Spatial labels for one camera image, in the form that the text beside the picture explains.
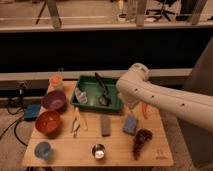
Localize black ladle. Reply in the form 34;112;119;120
95;73;111;106

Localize green plastic tray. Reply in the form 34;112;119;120
70;75;123;115

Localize small metal cup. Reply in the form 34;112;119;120
92;144;105;160

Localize blue cup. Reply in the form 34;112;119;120
34;141;52;160

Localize blue box on floor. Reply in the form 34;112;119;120
24;104;41;121

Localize blue sponge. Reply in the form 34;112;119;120
123;115;138;136

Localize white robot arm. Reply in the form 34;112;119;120
116;63;213;133

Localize red bowl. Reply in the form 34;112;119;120
35;111;61;135

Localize dark grape bunch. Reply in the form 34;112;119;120
132;129;152;160

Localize purple bowl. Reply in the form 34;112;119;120
42;90;67;111

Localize grey rectangular block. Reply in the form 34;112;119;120
100;115;111;136

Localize black cable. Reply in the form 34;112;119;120
0;82;31;147

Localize clear plastic packet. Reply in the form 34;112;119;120
74;88;88;104

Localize wooden tongs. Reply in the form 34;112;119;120
71;107;88;138

